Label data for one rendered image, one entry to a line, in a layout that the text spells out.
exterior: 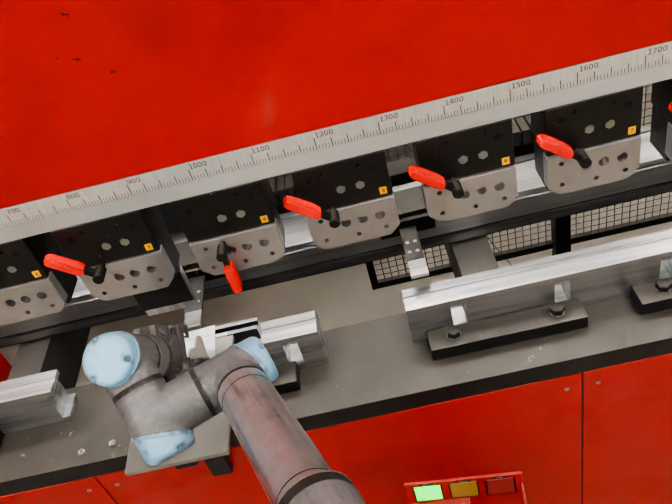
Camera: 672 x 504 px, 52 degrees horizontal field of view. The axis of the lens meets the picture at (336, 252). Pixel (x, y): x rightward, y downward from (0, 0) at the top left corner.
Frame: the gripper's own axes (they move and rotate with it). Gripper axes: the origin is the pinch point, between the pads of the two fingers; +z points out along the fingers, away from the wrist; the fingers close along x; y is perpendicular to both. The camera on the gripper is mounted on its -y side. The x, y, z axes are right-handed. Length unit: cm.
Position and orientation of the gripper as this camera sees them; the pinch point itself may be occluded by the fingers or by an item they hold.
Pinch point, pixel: (191, 368)
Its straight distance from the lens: 131.6
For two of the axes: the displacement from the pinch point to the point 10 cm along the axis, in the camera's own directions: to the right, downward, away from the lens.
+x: -9.7, 2.3, 0.8
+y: -2.1, -9.6, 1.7
